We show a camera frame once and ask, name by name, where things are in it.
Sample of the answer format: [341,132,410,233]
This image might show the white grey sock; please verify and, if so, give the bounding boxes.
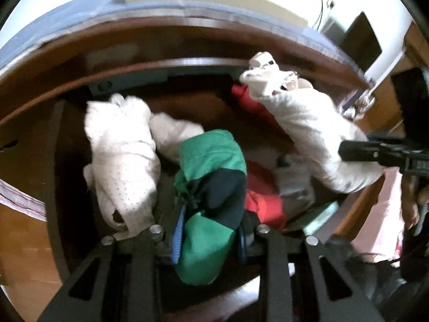
[273,153,315,211]

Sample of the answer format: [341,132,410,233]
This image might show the bright red underwear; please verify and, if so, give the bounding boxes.
[231,84,287,231]

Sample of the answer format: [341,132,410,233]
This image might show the black monitor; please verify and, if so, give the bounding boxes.
[339,12,382,72]

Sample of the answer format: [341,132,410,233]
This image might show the blue plaid tablecloth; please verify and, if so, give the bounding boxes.
[1,0,360,76]

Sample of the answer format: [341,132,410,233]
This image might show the wall socket with cables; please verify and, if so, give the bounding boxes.
[313,0,334,31]

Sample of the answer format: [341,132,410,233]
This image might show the green black underwear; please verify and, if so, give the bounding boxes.
[175,129,246,286]

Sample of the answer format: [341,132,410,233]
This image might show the person right hand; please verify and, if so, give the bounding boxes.
[401,174,428,230]

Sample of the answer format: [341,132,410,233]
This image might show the pink cloth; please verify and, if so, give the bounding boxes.
[351,168,404,262]

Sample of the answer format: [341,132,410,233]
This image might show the beige dotted underwear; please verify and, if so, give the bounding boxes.
[84,94,204,241]

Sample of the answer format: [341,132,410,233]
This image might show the white patterned underwear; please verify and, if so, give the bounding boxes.
[240,52,383,193]

